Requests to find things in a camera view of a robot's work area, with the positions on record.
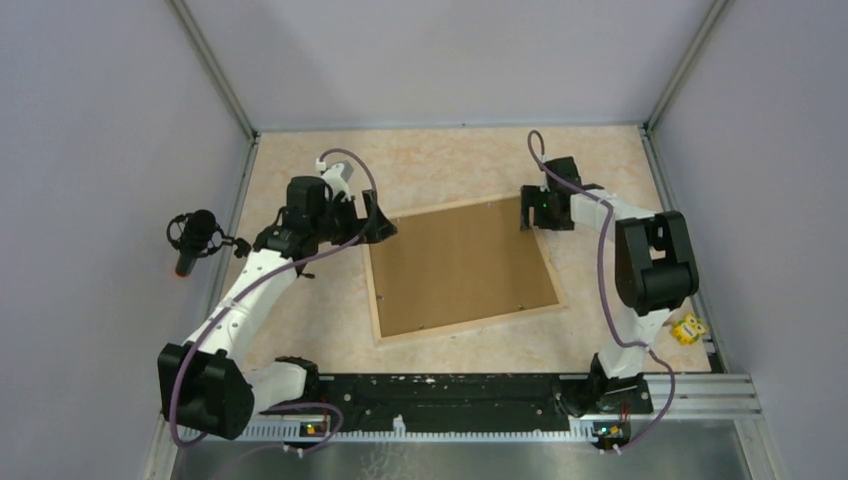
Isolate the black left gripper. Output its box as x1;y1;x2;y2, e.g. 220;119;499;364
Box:
312;189;397;246

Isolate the brown cardboard backing board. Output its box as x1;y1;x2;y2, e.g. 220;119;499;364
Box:
367;197;561;338

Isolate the light wooden picture frame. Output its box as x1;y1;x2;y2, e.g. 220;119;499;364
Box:
360;192;569;347

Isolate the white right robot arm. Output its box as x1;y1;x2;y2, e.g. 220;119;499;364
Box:
520;156;699;412

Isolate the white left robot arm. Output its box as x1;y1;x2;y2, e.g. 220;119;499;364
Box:
157;174;397;446

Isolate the black microphone on stand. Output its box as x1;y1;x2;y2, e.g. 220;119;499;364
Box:
166;209;251;278

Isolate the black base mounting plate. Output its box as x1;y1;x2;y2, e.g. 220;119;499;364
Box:
299;373;655;433

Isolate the small yellow object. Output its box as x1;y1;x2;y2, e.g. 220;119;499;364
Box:
670;313;709;345

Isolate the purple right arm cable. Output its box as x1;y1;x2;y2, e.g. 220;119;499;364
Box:
527;129;677;454

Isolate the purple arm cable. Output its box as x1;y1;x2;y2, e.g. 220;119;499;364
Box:
527;129;677;454
168;148;379;458

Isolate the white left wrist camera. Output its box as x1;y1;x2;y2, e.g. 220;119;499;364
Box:
315;159;354;201

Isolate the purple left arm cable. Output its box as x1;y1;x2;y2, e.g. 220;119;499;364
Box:
168;148;379;458

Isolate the aluminium front rail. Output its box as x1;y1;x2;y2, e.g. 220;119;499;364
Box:
144;374;763;479

